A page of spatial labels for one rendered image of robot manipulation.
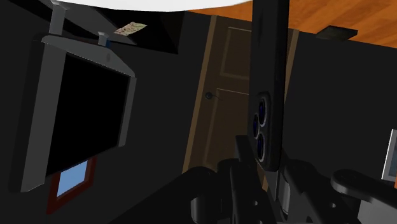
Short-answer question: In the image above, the black desk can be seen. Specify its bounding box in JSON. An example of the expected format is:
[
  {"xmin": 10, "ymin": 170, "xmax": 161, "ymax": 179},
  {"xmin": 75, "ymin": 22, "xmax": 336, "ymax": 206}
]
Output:
[{"xmin": 40, "ymin": 0, "xmax": 185, "ymax": 55}]

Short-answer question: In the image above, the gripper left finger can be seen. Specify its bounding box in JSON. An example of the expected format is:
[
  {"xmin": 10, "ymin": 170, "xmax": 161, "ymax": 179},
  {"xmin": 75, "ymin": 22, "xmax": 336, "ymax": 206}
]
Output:
[{"xmin": 108, "ymin": 135, "xmax": 277, "ymax": 224}]

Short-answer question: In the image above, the black smartphone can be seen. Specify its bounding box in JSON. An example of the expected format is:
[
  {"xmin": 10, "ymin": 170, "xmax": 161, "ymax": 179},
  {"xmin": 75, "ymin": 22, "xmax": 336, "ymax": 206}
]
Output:
[{"xmin": 247, "ymin": 0, "xmax": 291, "ymax": 172}]

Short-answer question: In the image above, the brown panel door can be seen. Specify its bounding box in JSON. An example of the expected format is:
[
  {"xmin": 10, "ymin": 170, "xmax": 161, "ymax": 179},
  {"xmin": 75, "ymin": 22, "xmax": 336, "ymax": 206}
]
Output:
[{"xmin": 181, "ymin": 15, "xmax": 300, "ymax": 191}]

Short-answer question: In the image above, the pale printed card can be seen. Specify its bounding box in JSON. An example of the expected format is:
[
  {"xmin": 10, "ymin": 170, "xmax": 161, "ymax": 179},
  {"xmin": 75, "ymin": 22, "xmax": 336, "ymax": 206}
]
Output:
[{"xmin": 113, "ymin": 21, "xmax": 148, "ymax": 37}]

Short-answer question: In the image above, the grey framed monitor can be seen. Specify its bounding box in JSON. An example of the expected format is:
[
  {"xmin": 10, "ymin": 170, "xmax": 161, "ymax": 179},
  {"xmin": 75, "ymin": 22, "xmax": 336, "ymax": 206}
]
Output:
[{"xmin": 9, "ymin": 0, "xmax": 137, "ymax": 193}]

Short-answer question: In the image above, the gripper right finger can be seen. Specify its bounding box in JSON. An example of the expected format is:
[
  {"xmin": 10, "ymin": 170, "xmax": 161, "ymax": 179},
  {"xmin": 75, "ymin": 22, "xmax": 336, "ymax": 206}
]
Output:
[{"xmin": 274, "ymin": 148, "xmax": 397, "ymax": 224}]

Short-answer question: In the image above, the red framed picture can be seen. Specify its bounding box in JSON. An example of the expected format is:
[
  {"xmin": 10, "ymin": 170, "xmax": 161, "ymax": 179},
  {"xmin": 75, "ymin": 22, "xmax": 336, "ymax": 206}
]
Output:
[{"xmin": 46, "ymin": 156, "xmax": 98, "ymax": 215}]

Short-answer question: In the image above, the grey framed panel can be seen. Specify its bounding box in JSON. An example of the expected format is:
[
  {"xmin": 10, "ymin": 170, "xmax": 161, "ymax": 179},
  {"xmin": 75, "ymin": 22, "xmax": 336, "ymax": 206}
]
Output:
[{"xmin": 380, "ymin": 128, "xmax": 397, "ymax": 183}]

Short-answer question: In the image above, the dark flat box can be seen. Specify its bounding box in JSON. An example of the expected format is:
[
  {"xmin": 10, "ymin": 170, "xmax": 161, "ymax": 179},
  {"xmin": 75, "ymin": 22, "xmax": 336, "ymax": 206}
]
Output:
[{"xmin": 316, "ymin": 25, "xmax": 359, "ymax": 42}]

